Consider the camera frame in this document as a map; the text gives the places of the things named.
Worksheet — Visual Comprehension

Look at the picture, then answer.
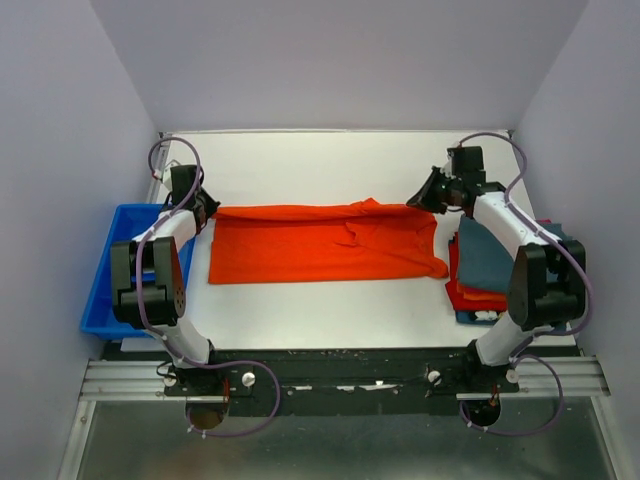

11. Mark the orange t shirt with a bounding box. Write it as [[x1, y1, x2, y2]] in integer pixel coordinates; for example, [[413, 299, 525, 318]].
[[208, 198, 448, 285]]

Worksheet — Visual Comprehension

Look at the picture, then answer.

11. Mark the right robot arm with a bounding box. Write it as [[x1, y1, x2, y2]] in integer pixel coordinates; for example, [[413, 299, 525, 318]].
[[407, 144, 592, 392]]

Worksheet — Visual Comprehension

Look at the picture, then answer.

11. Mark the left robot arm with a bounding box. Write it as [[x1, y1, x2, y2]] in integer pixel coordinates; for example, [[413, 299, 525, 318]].
[[109, 165, 222, 395]]

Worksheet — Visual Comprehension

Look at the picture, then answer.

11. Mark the blue plastic bin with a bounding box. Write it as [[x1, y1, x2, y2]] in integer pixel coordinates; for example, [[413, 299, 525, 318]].
[[80, 204, 196, 340]]

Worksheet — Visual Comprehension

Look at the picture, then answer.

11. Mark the folded teal t shirt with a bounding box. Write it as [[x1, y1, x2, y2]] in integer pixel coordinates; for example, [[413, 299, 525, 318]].
[[457, 215, 586, 301]]

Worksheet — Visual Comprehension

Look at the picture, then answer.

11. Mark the folded red t shirt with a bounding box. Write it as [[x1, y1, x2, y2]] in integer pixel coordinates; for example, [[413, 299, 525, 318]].
[[445, 238, 507, 312]]

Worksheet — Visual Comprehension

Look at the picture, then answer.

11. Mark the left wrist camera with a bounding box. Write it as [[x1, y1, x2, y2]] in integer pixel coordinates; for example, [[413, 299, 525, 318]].
[[152, 159, 181, 183]]

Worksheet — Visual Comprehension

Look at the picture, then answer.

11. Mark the aluminium frame rail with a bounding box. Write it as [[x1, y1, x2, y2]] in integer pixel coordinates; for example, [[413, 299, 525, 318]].
[[54, 131, 174, 480]]

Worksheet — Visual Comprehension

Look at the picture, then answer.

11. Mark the black mounting base rail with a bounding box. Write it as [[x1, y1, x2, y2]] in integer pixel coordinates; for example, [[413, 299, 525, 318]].
[[164, 347, 518, 417]]

